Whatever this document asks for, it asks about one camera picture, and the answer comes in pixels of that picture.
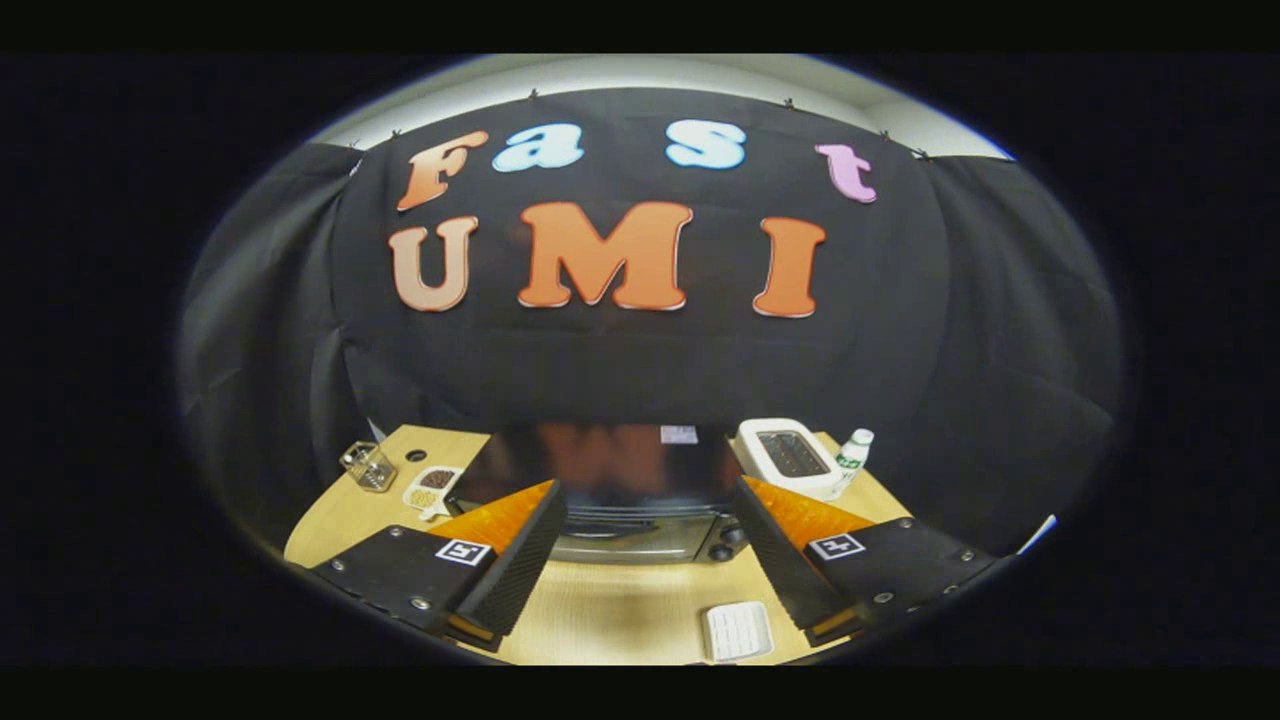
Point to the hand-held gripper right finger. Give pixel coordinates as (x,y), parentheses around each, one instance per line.
(775,555)

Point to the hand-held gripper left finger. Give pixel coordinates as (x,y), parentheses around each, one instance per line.
(525,555)

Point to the black toaster oven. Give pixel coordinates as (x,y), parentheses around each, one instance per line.
(620,470)

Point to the white pop-up toaster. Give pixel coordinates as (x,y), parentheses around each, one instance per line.
(760,440)

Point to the white square tray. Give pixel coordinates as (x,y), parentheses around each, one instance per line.
(738,632)

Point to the small white snack dish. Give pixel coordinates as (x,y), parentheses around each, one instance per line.
(430,492)

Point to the white bottle green label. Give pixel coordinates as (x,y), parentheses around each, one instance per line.
(855,455)

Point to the white flat panel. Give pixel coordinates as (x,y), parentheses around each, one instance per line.
(1040,532)

